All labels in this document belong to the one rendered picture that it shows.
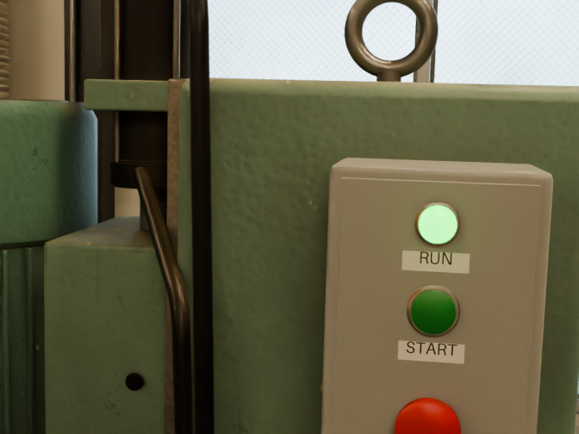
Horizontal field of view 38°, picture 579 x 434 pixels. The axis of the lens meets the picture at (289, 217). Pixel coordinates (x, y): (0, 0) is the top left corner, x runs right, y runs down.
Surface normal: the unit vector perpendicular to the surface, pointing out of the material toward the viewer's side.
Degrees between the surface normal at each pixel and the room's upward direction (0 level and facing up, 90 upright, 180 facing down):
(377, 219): 90
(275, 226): 90
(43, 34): 90
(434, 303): 87
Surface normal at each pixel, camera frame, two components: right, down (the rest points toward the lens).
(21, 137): 0.65, 0.11
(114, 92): -0.14, 0.12
